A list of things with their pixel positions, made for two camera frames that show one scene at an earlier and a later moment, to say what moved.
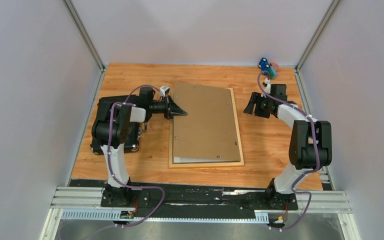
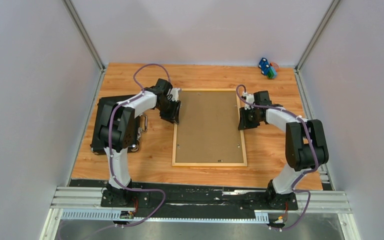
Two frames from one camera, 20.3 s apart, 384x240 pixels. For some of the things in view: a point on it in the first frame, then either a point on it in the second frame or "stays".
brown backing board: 209,131 stays
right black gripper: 256,98 -> 244,123
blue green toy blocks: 264,65 stays
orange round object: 275,65 stays
